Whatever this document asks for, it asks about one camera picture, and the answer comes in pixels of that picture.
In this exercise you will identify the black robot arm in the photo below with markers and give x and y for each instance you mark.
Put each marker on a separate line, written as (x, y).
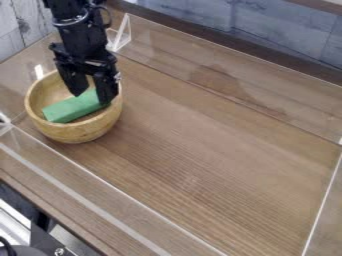
(67, 8)

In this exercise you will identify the wooden bowl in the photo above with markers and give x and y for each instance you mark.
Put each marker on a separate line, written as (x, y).
(49, 91)

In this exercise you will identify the green rectangular block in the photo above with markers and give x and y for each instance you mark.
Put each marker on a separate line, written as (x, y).
(73, 108)

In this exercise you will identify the black metal clamp bracket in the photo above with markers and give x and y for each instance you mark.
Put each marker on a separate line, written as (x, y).
(45, 242)

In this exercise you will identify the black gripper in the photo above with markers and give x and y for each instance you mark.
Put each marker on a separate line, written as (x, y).
(82, 56)

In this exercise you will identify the clear acrylic enclosure wall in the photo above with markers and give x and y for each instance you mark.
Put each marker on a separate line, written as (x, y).
(222, 165)

